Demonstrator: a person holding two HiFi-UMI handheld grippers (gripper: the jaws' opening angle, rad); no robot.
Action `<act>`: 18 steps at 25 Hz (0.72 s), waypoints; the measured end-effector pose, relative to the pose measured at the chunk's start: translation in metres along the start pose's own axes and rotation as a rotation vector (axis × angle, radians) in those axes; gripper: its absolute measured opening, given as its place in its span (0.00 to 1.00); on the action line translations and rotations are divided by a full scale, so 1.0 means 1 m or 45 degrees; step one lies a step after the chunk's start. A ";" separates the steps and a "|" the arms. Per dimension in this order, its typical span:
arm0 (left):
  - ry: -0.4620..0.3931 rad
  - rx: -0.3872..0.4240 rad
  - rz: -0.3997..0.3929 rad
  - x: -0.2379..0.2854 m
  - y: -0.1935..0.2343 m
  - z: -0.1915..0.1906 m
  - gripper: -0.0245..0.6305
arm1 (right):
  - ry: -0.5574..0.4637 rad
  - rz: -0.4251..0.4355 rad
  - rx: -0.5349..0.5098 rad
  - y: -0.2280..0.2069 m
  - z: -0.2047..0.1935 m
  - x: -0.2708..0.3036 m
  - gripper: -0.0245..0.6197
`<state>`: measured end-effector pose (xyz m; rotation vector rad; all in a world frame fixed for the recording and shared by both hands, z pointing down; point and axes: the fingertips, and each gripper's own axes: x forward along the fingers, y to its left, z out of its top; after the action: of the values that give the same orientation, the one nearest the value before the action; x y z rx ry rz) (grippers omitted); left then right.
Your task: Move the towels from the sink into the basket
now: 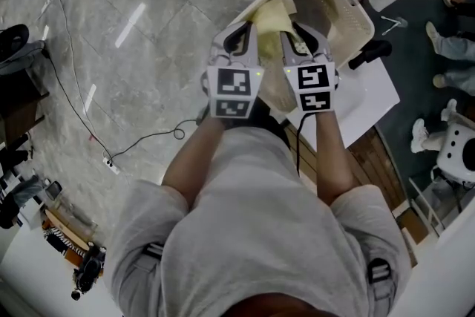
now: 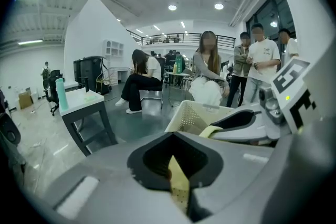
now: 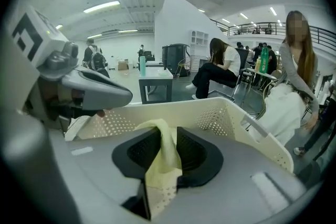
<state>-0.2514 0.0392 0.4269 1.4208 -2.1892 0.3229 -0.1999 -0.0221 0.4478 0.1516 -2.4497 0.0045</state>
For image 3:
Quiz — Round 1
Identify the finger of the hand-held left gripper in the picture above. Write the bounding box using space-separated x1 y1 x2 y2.
61 68 134 111

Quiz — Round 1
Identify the black tall cabinet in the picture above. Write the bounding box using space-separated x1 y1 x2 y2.
161 44 190 77

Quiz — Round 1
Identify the black balcony railing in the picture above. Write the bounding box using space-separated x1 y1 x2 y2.
209 21 336 54

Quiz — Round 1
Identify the metal frame chair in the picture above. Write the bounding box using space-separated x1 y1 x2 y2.
208 75 243 102

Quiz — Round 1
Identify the yellow wire chair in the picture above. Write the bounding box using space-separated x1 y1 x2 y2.
176 57 192 77

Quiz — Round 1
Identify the small white black-framed table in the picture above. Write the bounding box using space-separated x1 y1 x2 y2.
138 67 174 105

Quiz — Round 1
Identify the teal bottle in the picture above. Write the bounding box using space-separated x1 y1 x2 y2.
139 56 147 77

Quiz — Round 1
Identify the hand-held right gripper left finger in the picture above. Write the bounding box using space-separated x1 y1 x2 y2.
1 111 162 224

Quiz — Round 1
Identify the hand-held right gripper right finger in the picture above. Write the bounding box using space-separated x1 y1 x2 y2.
156 125 308 223

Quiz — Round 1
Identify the yellow cloth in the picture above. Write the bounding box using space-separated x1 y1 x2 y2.
133 118 183 190

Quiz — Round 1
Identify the white desk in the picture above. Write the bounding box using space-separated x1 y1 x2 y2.
245 68 278 93

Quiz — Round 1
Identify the green drink bottle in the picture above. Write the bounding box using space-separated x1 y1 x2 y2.
259 47 269 73

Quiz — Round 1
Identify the long tube ceiling light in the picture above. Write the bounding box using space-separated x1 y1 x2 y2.
83 1 121 14

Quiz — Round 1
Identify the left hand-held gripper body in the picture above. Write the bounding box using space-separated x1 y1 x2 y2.
7 5 98 137

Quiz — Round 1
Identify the white cubby shelf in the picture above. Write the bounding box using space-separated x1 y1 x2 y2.
189 29 210 46

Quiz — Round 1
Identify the cream perforated plastic basket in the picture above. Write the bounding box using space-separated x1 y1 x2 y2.
76 97 295 218

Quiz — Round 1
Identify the grey fisheye camera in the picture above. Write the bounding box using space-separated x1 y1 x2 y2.
44 41 80 77

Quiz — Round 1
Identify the black office chair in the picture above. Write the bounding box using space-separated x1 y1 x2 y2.
234 48 249 72

